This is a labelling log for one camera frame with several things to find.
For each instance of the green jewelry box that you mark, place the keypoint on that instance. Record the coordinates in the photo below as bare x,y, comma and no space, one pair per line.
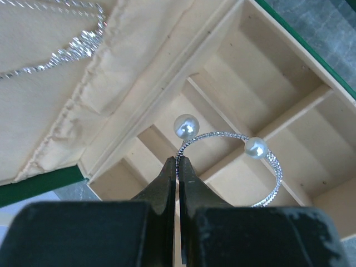
90,90

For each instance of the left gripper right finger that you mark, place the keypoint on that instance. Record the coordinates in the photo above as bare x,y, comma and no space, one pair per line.
214,233

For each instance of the silver pearl bangle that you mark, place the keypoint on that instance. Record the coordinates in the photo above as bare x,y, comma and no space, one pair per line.
239,168

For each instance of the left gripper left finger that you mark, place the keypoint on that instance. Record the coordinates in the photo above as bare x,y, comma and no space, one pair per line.
136,232

